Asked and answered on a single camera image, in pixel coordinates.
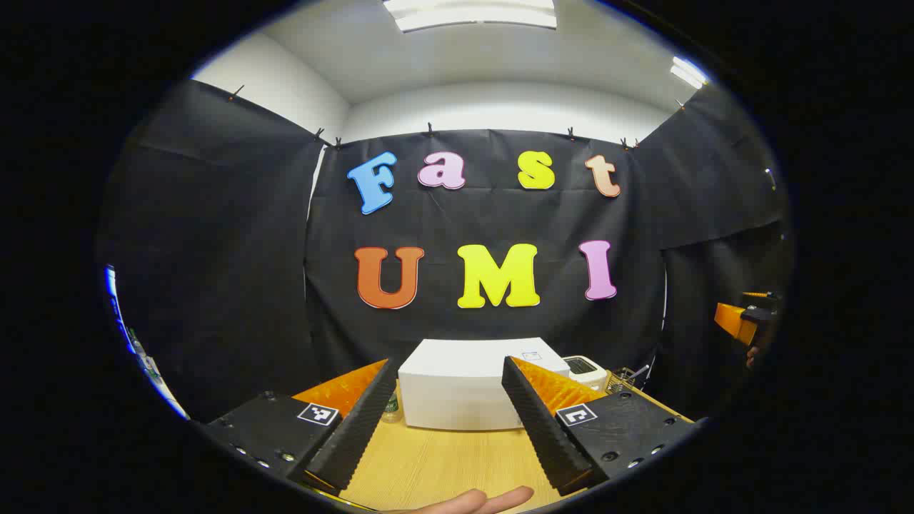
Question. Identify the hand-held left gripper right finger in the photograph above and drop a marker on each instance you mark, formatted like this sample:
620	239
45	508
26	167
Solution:
543	435

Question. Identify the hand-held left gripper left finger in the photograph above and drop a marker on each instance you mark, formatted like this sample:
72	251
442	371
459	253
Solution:
357	435

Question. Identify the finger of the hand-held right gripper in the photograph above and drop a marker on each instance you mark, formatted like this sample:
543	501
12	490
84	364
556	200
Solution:
735	323

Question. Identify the white microwave oven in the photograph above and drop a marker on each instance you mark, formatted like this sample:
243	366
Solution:
457	385

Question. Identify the clear plastic water bottle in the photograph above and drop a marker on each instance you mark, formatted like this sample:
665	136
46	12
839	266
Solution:
391	408

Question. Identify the white toaster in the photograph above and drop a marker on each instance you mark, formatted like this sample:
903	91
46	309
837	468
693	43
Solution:
585	371

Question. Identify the black backdrop cloth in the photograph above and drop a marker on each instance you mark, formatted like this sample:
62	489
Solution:
214	250

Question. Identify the small ceiling light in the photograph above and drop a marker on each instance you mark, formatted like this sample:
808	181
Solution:
687	73

